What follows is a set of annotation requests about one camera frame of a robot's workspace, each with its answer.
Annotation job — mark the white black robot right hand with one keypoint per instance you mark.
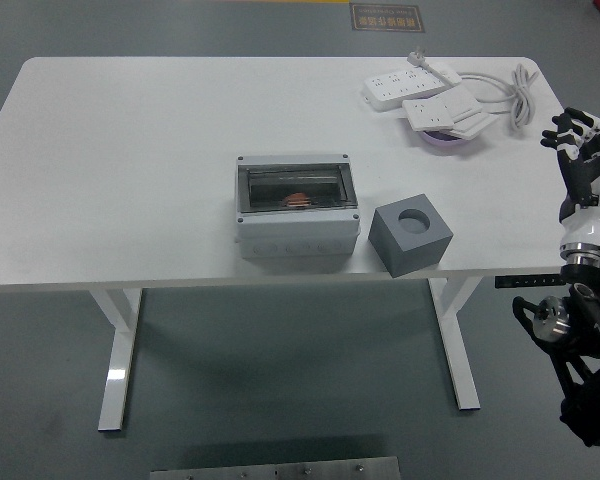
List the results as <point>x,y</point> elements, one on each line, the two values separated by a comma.
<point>592,225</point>

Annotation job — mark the orange cylindrical battery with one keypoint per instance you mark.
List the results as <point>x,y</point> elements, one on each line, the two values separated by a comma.
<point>297,200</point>

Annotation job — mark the grey plastic junction box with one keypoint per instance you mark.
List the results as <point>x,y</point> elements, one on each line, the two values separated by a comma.
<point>295,235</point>

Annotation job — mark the transparent hinged box lid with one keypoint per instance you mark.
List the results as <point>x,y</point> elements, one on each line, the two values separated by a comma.
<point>270,185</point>

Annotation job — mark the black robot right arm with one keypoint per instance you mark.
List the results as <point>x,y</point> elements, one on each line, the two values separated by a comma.
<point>585,400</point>

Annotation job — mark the black table control panel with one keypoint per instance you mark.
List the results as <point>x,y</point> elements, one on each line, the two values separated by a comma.
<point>527,281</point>

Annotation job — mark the purple round bowl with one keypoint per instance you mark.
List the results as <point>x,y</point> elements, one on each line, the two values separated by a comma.
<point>445,141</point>

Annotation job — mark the grey block with round hole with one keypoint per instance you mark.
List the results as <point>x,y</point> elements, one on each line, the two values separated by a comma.
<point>410,255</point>

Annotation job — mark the white table leg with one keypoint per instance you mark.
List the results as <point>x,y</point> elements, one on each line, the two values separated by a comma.
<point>462,370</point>
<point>117,375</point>

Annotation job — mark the white power strip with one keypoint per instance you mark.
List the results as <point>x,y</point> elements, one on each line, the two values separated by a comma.
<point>405,87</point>

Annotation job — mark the brown floor sign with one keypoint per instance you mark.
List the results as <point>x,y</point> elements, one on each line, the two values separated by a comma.
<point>387,17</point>

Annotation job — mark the grey metal plate with screws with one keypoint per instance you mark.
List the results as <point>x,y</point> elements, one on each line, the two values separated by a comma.
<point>275,470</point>

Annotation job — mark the white wall socket panel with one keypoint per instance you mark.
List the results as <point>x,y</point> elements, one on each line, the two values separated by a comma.
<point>440,112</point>
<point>472,127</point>

